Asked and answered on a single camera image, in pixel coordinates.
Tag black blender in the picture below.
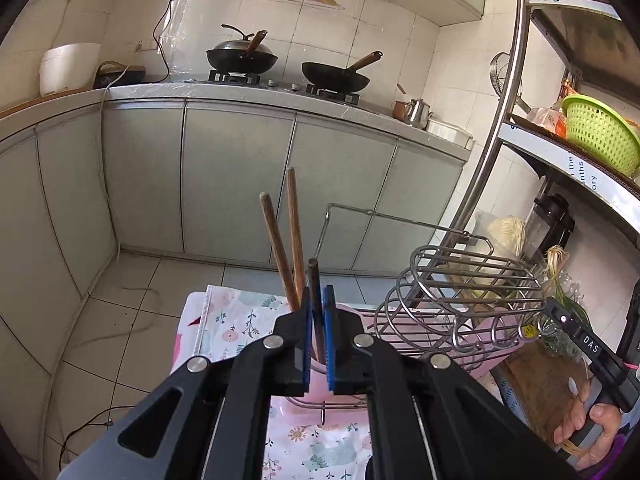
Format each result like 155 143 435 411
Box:
532 192 576 261

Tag dark wooden chopstick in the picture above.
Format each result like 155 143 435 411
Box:
286 167 307 301
260 191 301 311

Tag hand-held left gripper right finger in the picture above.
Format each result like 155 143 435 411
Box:
322 285 583 480

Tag white rice cooker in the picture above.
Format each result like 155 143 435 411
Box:
40 43 102 97

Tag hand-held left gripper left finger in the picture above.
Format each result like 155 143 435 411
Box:
60 285 313 480

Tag person's right hand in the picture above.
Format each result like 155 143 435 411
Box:
554 395 626 461

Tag small white box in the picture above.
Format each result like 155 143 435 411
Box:
525 106 556 126

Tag metal skimmer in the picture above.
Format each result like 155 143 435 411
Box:
490 51 531 113

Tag stainless steel kettle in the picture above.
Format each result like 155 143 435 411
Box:
404 98 433 128

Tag white container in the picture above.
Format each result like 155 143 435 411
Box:
425 119 473 150

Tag green plastic basket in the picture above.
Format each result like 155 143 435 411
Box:
561 95 640 178

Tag brown pot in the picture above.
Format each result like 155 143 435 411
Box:
392 85 413 121

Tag black spoon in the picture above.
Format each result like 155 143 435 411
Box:
306 258 327 361

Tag floral table cloth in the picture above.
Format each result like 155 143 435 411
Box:
177 284 373 480

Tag dark countertop appliance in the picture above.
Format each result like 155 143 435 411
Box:
94 61 147 87

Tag black floor cable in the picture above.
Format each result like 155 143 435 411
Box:
59 405 136 473

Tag metal shelf rack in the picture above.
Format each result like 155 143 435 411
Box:
440 0 640 261

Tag grey base cabinets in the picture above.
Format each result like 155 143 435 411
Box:
0 82 473 411

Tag gas stove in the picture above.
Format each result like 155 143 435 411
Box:
207 71 361 106

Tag pink wire utensil holder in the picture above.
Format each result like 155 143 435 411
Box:
282 202 548 426

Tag white power cable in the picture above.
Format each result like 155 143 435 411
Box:
99 64 133 261

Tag bagged napa cabbage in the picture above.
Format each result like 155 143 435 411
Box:
457 215 528 301

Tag cardboard sheet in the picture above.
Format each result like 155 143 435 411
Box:
495 340 601 441

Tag wok lid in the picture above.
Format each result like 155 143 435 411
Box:
207 24 276 58

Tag black wok with wooden handle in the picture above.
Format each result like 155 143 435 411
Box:
301 51 383 93
206 30 279 75

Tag bag of leafy greens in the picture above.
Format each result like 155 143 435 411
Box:
535 280 596 361

